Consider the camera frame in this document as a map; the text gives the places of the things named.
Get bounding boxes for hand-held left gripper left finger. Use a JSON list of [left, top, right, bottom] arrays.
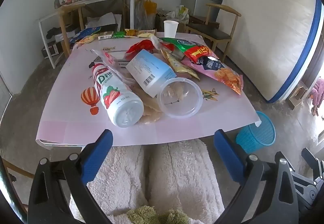
[[27, 128, 113, 224]]

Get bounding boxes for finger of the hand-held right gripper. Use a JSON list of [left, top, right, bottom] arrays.
[[301, 148, 324, 181]]

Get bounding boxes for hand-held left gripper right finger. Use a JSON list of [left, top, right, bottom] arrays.
[[214, 129, 299, 224]]

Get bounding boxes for blue plastic wastebasket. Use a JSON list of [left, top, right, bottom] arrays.
[[235, 111, 276, 153]]

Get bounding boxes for white strawberry milk bottle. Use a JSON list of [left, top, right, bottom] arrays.
[[92, 63, 144, 128]]

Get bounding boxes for beige tissue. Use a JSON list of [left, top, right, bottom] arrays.
[[127, 75, 162, 124]]

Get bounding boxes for clear plastic tub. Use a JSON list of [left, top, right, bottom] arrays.
[[157, 77, 203, 119]]

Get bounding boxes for pink chip bag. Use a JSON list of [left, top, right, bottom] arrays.
[[181, 54, 243, 95]]

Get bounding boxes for clear red-print wrapper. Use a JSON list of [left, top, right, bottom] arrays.
[[92, 49, 127, 80]]

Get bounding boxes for blue white cylindrical carton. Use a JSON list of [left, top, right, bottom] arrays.
[[126, 49, 177, 98]]

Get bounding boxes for grey box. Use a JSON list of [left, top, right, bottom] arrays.
[[88, 49, 142, 69]]

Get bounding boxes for red yellow snack packet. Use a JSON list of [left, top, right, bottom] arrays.
[[183, 46, 215, 63]]

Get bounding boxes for red plastic wrapper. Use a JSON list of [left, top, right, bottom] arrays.
[[125, 39, 155, 60]]

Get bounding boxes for green snack bag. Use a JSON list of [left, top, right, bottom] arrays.
[[159, 37, 203, 54]]

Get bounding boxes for white wrapper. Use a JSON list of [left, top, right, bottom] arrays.
[[149, 35, 167, 50]]

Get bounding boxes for person's left leg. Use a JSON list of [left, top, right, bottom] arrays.
[[69, 145, 150, 224]]

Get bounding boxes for white fluffy towel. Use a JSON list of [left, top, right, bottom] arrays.
[[148, 139, 225, 224]]

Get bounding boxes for wooden crate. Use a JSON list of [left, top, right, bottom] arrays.
[[286, 79, 312, 110]]

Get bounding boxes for green fluffy cloth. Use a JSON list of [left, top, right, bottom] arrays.
[[127, 205, 190, 224]]

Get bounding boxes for orange yellow snack bag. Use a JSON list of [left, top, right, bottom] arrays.
[[76, 35, 97, 45]]

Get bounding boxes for blue snack bag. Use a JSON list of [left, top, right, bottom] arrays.
[[68, 27, 102, 42]]

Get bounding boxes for wooden chair black seat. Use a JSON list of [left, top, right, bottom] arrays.
[[186, 3, 241, 52]]

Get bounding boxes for black cloth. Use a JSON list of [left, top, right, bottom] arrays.
[[100, 24, 119, 33]]

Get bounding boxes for black shoes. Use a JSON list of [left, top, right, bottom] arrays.
[[46, 27, 64, 40]]

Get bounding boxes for white blue-edged mattress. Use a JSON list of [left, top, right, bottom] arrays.
[[220, 0, 323, 103]]

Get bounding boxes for white paper cup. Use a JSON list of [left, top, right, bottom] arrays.
[[164, 20, 179, 38]]

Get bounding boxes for clear plastic bag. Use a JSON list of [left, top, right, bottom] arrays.
[[134, 0, 155, 30]]

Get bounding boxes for brown cardboard box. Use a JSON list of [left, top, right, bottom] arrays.
[[156, 10, 178, 32]]

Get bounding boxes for white green plastic bag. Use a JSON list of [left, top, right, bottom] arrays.
[[175, 5, 190, 24]]

